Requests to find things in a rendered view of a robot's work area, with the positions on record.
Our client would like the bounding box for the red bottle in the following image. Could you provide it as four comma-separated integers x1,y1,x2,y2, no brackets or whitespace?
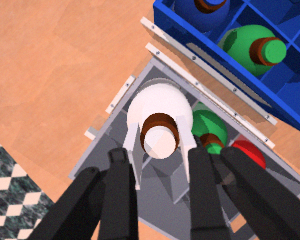
231,135,266,170

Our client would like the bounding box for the blue plastic bottle crate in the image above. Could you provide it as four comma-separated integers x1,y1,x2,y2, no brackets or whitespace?
153,0,300,128

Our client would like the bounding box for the grey divided crate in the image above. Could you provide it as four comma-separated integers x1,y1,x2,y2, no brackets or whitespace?
67,55,295,240

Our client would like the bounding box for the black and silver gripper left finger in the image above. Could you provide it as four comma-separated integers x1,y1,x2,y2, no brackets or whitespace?
25,122,144,240

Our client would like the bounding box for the green bottle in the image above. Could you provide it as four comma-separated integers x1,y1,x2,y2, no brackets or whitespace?
217,24,287,77
191,102,228,153

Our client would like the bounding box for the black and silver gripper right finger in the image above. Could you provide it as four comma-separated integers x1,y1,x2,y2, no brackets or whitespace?
176,115,300,240

